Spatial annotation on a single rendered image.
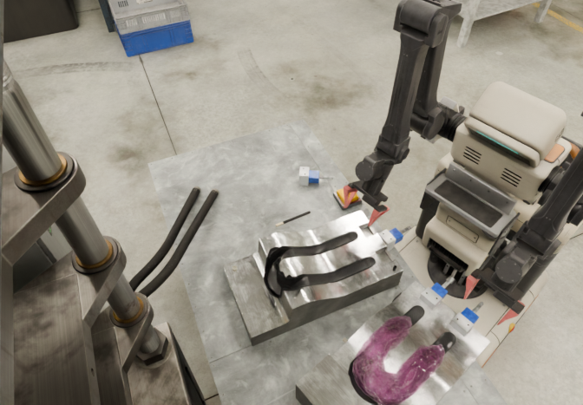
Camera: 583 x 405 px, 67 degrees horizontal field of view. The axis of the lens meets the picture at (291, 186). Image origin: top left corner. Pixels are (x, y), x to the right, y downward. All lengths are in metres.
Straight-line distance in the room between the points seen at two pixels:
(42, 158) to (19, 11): 4.02
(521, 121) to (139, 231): 2.10
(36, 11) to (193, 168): 3.19
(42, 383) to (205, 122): 2.60
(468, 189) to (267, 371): 0.81
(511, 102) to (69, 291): 1.11
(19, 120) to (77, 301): 0.38
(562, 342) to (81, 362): 2.17
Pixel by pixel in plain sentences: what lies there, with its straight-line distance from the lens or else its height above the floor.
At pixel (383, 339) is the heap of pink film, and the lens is 1.26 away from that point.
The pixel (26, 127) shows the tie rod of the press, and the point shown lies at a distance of 0.75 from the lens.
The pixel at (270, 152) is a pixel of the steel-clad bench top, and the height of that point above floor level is 0.80.
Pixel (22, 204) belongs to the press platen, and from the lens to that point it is 0.80.
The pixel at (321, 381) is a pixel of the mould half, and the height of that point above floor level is 0.91.
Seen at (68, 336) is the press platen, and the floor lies 1.29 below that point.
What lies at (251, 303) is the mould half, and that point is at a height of 0.86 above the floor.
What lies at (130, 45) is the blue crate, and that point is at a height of 0.10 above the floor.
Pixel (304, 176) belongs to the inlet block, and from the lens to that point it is 1.66.
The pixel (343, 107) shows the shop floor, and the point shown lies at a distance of 3.40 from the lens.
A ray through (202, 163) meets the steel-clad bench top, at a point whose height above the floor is 0.80.
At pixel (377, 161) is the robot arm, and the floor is 1.22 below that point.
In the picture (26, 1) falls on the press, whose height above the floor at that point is 0.33.
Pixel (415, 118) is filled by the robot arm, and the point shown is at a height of 1.26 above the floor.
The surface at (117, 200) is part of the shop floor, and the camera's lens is 2.91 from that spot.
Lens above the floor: 2.06
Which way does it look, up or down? 48 degrees down
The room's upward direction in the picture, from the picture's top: straight up
